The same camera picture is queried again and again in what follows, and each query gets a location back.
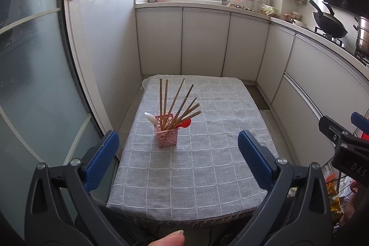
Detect frosted glass door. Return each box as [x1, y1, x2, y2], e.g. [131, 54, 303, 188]
[0, 0, 113, 246]

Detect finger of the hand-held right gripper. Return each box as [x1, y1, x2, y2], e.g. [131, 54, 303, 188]
[318, 115, 354, 146]
[351, 112, 369, 134]

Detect person's right hand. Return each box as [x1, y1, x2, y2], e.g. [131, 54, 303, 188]
[339, 180, 361, 229]

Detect white cabinet drawer front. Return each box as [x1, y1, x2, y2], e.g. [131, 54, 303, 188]
[271, 74, 338, 169]
[284, 33, 369, 131]

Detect colourful snack packets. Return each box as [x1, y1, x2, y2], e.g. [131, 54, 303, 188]
[324, 171, 355, 223]

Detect pink perforated utensil basket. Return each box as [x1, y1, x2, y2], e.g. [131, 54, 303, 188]
[154, 113, 179, 148]

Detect steel cooking pot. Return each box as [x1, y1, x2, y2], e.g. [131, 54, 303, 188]
[353, 15, 369, 55]

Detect white cabinet door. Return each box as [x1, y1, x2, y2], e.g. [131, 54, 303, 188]
[221, 13, 271, 82]
[135, 8, 184, 76]
[181, 8, 232, 78]
[256, 24, 297, 104]

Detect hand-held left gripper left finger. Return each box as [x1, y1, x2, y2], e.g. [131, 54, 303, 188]
[24, 130, 129, 246]

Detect black wok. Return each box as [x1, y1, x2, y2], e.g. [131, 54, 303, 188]
[309, 0, 349, 39]

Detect green vegetable bag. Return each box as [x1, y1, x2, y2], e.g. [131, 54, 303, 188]
[259, 4, 280, 16]

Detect person's left hand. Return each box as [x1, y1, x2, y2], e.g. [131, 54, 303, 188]
[153, 230, 185, 246]

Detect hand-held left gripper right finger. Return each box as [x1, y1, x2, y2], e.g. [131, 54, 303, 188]
[231, 130, 334, 246]

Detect bowls on countertop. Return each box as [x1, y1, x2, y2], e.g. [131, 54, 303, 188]
[283, 12, 307, 27]

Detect grey checked tablecloth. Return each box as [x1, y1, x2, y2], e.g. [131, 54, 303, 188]
[106, 74, 279, 225]

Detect bunch of wooden chopsticks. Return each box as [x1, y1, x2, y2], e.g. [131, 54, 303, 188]
[159, 78, 202, 130]

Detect gas stove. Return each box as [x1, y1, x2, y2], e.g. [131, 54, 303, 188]
[314, 27, 369, 66]

